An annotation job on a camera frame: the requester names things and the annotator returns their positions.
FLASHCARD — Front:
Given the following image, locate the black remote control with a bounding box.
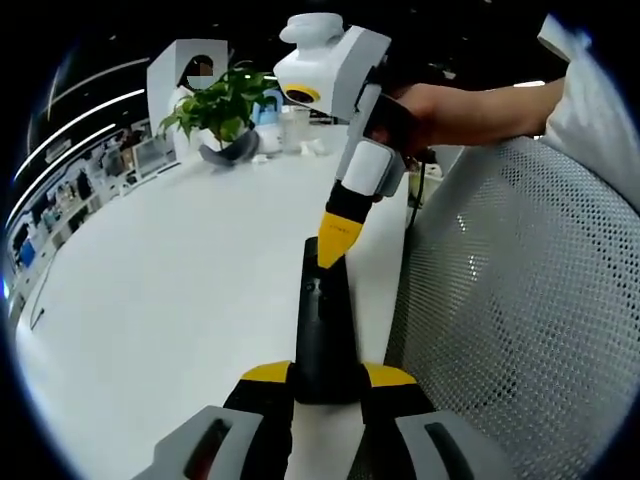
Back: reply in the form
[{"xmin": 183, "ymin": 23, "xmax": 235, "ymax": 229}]
[{"xmin": 293, "ymin": 237, "xmax": 364, "ymax": 405}]

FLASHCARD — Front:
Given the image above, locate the clear plastic cup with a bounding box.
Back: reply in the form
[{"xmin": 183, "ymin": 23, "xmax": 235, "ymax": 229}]
[{"xmin": 281, "ymin": 108, "xmax": 309, "ymax": 154}]

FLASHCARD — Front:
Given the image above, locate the person's white shirt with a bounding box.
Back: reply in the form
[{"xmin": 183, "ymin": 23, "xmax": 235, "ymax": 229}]
[{"xmin": 536, "ymin": 13, "xmax": 640, "ymax": 169}]

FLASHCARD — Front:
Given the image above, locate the white mesh chair back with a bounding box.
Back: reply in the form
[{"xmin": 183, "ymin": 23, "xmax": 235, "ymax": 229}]
[{"xmin": 383, "ymin": 133, "xmax": 640, "ymax": 480}]

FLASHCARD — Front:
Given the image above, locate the person's right hand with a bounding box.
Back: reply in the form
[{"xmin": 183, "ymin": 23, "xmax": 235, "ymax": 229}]
[{"xmin": 367, "ymin": 82, "xmax": 454, "ymax": 157}]

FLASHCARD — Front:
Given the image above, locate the blue and white bottle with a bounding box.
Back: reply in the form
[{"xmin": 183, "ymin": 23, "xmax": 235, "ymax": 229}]
[{"xmin": 251, "ymin": 89, "xmax": 285, "ymax": 154}]

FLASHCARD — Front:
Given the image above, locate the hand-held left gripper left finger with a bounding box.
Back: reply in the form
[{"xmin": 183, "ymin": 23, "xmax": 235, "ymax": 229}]
[{"xmin": 132, "ymin": 359, "xmax": 294, "ymax": 480}]

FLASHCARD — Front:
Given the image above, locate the green potted plant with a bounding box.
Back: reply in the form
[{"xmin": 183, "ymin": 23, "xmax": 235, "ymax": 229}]
[{"xmin": 157, "ymin": 60, "xmax": 280, "ymax": 167}]

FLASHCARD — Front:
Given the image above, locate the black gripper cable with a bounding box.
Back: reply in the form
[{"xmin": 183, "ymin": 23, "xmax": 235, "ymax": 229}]
[{"xmin": 405, "ymin": 147, "xmax": 437, "ymax": 227}]

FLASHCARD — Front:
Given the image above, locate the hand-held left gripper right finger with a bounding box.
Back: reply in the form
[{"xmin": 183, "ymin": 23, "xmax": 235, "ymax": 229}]
[{"xmin": 349, "ymin": 360, "xmax": 506, "ymax": 480}]

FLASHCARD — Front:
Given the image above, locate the white mesh chair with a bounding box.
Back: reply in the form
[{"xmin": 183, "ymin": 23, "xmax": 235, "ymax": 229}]
[
  {"xmin": 133, "ymin": 136, "xmax": 175, "ymax": 177},
  {"xmin": 383, "ymin": 133, "xmax": 640, "ymax": 480}
]

